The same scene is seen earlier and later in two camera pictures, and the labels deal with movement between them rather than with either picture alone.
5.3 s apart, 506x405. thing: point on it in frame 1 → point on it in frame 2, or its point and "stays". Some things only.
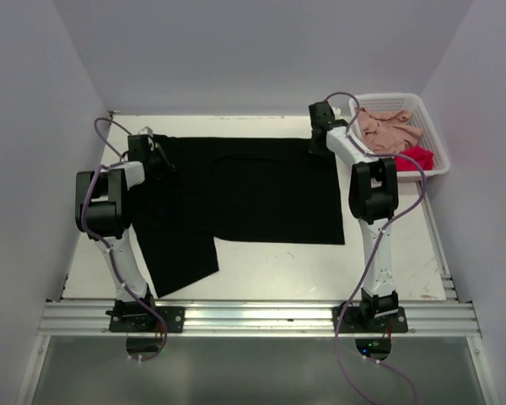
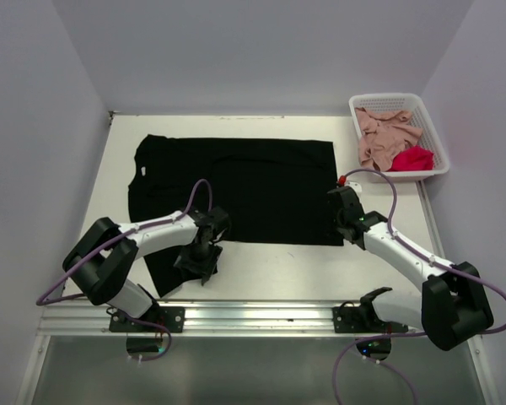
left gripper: (166, 169) → (203, 267)
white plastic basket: (429, 139) stays
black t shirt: (273, 189) stays
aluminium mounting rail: (261, 319) stays
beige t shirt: (387, 130) stays
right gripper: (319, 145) → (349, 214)
